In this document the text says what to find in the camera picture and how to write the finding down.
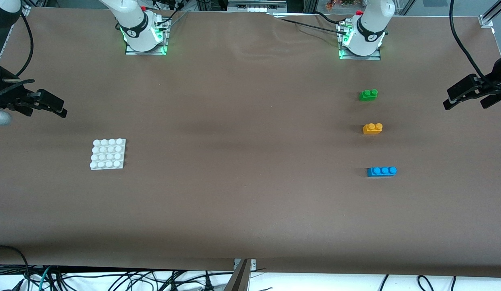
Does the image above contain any white studded base plate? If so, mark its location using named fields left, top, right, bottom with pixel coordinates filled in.
left=90, top=138, right=126, bottom=171

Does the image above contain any blue three-stud block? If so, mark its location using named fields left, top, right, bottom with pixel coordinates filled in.
left=367, top=167, right=397, bottom=177

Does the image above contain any grey power strip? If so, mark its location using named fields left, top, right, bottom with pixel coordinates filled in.
left=228, top=0, right=288, bottom=13

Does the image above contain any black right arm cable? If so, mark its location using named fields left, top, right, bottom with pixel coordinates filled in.
left=16, top=12, right=34, bottom=77

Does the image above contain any aluminium frame corner profile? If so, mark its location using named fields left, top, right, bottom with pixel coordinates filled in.
left=479, top=0, right=501, bottom=29

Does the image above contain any black looped floor cable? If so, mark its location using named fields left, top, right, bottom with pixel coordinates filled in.
left=0, top=245, right=31, bottom=291

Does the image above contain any teal floor cable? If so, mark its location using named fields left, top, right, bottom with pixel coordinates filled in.
left=37, top=267, right=53, bottom=291

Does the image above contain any black cable on table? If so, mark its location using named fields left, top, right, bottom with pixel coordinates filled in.
left=271, top=11, right=349, bottom=36

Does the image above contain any aluminium table edge bracket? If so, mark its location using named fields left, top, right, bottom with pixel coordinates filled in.
left=224, top=259, right=257, bottom=291

